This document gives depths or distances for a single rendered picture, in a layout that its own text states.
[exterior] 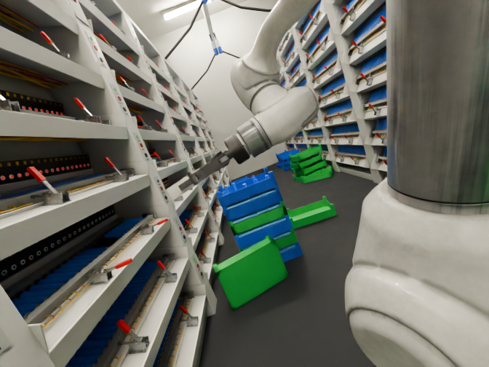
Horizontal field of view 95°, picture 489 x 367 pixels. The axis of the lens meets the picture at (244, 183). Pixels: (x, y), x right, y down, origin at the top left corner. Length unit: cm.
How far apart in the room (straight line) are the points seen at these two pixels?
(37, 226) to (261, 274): 84
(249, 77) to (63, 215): 51
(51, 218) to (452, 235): 58
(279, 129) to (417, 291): 41
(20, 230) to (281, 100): 55
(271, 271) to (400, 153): 93
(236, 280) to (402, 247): 87
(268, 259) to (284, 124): 70
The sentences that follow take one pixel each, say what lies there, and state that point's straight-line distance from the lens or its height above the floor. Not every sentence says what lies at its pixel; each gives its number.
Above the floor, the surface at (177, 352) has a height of 13.
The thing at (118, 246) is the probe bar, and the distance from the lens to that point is 74.
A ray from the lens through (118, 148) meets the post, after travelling 100.
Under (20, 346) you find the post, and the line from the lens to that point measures 47.
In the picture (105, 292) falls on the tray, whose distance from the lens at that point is 60.
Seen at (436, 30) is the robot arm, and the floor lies 70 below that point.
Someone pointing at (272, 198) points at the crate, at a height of 35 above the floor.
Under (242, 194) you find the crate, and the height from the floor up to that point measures 42.
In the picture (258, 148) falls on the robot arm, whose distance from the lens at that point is 56.
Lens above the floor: 68
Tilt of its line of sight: 11 degrees down
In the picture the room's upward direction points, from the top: 21 degrees counter-clockwise
